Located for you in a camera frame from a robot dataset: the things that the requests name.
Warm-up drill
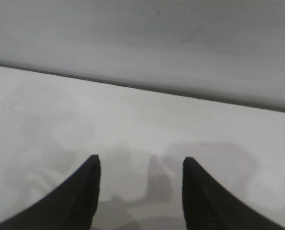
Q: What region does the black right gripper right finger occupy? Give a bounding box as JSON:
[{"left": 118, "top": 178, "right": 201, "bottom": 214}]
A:
[{"left": 182, "top": 157, "right": 285, "bottom": 230}]

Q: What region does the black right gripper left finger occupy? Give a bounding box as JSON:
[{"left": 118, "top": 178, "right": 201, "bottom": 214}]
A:
[{"left": 0, "top": 154, "right": 102, "bottom": 230}]

